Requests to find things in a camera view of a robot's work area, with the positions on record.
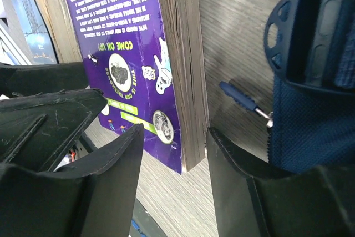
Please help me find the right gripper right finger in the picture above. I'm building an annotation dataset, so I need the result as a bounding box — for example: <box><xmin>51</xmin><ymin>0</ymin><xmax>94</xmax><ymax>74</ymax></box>
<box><xmin>206</xmin><ymin>128</ymin><xmax>354</xmax><ymax>236</ymax></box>

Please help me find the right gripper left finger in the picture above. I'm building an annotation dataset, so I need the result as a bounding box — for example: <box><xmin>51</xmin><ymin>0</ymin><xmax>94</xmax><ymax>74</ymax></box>
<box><xmin>1</xmin><ymin>124</ymin><xmax>144</xmax><ymax>236</ymax></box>

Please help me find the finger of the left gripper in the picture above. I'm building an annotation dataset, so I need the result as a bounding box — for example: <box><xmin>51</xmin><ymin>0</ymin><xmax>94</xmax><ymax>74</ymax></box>
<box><xmin>1</xmin><ymin>89</ymin><xmax>108</xmax><ymax>172</ymax></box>
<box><xmin>1</xmin><ymin>62</ymin><xmax>88</xmax><ymax>97</ymax></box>

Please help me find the purple treehouse paperback book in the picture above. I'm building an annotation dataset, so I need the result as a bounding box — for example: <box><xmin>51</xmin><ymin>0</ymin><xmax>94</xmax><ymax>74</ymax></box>
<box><xmin>66</xmin><ymin>0</ymin><xmax>209</xmax><ymax>174</ymax></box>

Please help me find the navy blue student backpack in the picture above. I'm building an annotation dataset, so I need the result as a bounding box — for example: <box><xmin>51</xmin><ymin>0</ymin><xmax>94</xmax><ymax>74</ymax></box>
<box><xmin>264</xmin><ymin>0</ymin><xmax>354</xmax><ymax>173</ymax></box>

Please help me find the dark blue Nineteen Eighty-Four book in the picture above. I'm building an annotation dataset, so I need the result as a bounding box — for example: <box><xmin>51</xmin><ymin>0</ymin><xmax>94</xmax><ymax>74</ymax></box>
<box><xmin>11</xmin><ymin>0</ymin><xmax>58</xmax><ymax>64</ymax></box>

